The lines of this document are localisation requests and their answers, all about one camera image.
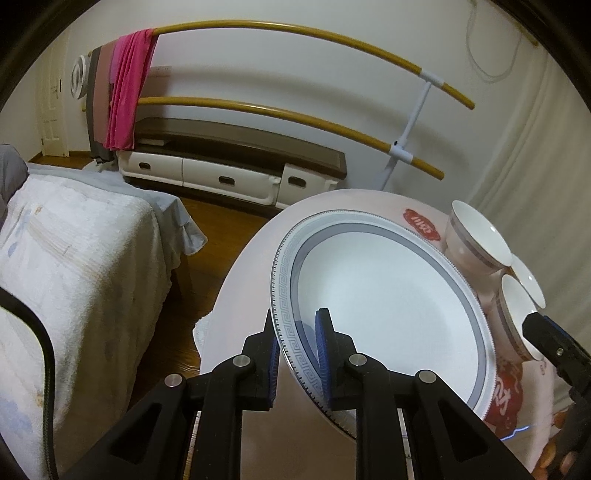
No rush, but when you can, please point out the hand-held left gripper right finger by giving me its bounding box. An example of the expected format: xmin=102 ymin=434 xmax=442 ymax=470
xmin=315 ymin=309 xmax=532 ymax=480

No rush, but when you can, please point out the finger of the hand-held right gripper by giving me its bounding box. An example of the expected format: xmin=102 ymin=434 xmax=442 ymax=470
xmin=522 ymin=313 xmax=591 ymax=393

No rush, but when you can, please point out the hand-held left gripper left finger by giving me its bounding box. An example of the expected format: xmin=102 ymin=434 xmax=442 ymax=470
xmin=60 ymin=309 xmax=280 ymax=480

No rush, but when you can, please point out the white bowl with grey band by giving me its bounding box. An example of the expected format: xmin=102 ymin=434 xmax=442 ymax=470
xmin=487 ymin=274 xmax=561 ymax=363
xmin=444 ymin=200 xmax=513 ymax=278
xmin=510 ymin=256 xmax=546 ymax=309

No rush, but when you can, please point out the white plate with grey rim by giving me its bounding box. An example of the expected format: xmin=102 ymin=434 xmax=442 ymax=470
xmin=269 ymin=209 xmax=497 ymax=441

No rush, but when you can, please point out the white lace undercloth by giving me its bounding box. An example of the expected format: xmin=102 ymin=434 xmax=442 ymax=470
xmin=193 ymin=314 xmax=218 ymax=356

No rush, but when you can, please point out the white round table with red print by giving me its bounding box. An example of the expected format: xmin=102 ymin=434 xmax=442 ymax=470
xmin=198 ymin=188 xmax=583 ymax=480

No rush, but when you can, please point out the white curtain with lace trim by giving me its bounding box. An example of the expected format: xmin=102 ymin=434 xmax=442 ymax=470
xmin=462 ymin=41 xmax=591 ymax=296

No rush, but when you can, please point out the bed with white blanket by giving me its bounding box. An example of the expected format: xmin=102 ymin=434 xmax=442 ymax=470
xmin=0 ymin=164 xmax=208 ymax=480

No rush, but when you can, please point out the brown and white low cabinet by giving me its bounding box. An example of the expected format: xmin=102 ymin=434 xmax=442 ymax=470
xmin=117 ymin=116 xmax=348 ymax=208

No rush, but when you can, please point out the white barre stand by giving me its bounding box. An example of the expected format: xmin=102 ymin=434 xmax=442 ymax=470
xmin=379 ymin=69 xmax=446 ymax=192

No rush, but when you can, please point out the pink cloth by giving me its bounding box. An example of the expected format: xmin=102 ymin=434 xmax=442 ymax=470
xmin=104 ymin=28 xmax=158 ymax=151

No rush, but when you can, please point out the brown striped cloth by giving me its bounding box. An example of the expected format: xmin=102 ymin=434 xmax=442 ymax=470
xmin=83 ymin=39 xmax=122 ymax=160

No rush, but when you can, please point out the grey pillow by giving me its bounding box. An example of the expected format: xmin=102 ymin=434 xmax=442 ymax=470
xmin=0 ymin=144 xmax=30 ymax=217

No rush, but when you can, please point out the white door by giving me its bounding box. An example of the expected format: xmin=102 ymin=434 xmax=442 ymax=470
xmin=39 ymin=65 xmax=71 ymax=156

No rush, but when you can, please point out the white round fan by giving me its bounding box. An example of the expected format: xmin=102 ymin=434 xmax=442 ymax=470
xmin=71 ymin=54 xmax=93 ymax=99

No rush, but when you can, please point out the black cable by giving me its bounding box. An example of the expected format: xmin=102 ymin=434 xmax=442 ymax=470
xmin=0 ymin=286 xmax=60 ymax=480

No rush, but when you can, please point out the short wooden barre rail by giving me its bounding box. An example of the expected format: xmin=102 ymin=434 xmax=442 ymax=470
xmin=136 ymin=97 xmax=445 ymax=181

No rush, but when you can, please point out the white air conditioner cable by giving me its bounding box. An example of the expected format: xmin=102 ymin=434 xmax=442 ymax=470
xmin=465 ymin=0 xmax=525 ymax=85

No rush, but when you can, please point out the long wooden barre rail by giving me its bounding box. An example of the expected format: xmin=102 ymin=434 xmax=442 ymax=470
xmin=152 ymin=19 xmax=475 ymax=110

